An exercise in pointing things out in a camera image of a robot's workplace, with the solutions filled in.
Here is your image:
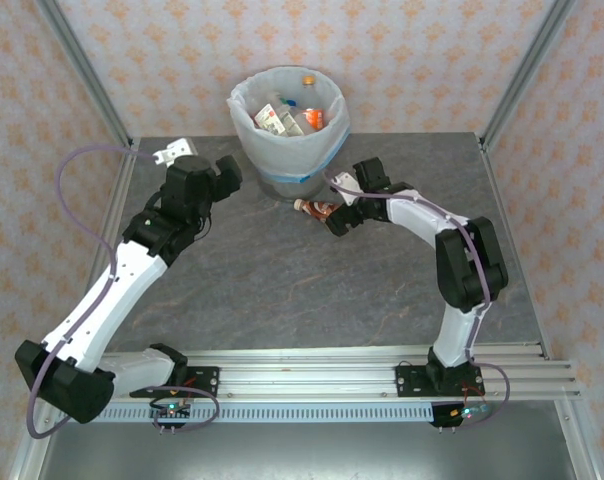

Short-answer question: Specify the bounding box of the brown coffee plastic bottle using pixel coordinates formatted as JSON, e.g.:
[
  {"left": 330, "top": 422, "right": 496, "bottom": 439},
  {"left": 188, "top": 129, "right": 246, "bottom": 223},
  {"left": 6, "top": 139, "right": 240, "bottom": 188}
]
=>
[{"left": 292, "top": 198, "right": 341, "bottom": 225}]

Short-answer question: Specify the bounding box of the small red white carton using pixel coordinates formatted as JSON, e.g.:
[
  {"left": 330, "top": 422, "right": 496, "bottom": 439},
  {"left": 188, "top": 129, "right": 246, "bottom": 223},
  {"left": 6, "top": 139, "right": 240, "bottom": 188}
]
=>
[{"left": 254, "top": 102, "right": 291, "bottom": 135}]

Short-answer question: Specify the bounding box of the white green-label plastic bottle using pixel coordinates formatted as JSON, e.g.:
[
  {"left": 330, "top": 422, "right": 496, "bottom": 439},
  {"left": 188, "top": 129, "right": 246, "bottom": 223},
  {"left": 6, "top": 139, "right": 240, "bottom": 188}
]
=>
[{"left": 281, "top": 112, "right": 307, "bottom": 137}]

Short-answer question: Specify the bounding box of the orange-label clear soda bottle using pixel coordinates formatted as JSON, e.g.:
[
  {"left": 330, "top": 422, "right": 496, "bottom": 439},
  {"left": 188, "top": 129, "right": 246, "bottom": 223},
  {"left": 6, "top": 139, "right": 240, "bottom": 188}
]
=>
[{"left": 299, "top": 73, "right": 328, "bottom": 132}]

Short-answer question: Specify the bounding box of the round metal bin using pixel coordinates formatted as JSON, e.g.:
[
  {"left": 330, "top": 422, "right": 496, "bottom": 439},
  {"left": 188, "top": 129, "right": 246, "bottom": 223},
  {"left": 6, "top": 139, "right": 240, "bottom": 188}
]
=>
[{"left": 255, "top": 164, "right": 330, "bottom": 202}]

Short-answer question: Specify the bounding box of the white lined trash bin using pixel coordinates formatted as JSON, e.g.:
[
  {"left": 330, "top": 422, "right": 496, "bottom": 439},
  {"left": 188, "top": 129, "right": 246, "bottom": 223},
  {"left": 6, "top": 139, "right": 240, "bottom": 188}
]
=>
[{"left": 226, "top": 64, "right": 352, "bottom": 184}]

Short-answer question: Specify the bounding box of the aluminium table edge rail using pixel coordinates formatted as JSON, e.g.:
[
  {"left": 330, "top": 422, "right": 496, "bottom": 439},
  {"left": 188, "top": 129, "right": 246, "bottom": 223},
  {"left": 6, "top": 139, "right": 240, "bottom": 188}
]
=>
[
  {"left": 89, "top": 137, "right": 141, "bottom": 301},
  {"left": 476, "top": 133, "right": 553, "bottom": 361}
]

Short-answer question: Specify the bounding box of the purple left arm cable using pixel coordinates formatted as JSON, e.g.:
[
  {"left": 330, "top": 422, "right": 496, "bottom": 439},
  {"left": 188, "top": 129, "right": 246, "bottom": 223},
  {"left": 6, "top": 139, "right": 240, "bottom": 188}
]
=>
[{"left": 26, "top": 143, "right": 222, "bottom": 440}]

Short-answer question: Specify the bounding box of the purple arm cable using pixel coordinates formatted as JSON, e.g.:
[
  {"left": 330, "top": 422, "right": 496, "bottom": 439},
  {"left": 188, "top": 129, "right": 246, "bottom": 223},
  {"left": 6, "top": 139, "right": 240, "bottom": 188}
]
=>
[
  {"left": 324, "top": 169, "right": 511, "bottom": 431},
  {"left": 26, "top": 143, "right": 222, "bottom": 440}
]

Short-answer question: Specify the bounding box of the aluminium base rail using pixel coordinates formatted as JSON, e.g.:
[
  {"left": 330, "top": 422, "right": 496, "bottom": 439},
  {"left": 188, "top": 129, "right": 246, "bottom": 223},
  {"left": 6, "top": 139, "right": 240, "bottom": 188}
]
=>
[{"left": 104, "top": 342, "right": 581, "bottom": 401}]

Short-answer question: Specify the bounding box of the aluminium frame post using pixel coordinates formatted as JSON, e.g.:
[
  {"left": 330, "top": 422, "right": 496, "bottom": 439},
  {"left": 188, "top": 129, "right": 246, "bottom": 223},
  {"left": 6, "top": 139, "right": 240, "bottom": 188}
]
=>
[
  {"left": 479, "top": 0, "right": 578, "bottom": 151},
  {"left": 34, "top": 0, "right": 136, "bottom": 154}
]

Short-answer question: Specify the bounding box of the slotted grey cable duct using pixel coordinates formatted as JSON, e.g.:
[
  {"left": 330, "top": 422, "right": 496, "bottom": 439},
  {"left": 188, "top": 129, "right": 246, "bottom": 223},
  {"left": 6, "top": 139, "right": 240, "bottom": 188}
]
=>
[{"left": 99, "top": 402, "right": 436, "bottom": 424}]

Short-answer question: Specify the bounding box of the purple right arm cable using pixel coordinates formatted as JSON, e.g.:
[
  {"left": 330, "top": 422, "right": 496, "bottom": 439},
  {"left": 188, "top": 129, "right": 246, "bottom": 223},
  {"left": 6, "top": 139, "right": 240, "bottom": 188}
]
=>
[{"left": 324, "top": 169, "right": 511, "bottom": 431}]

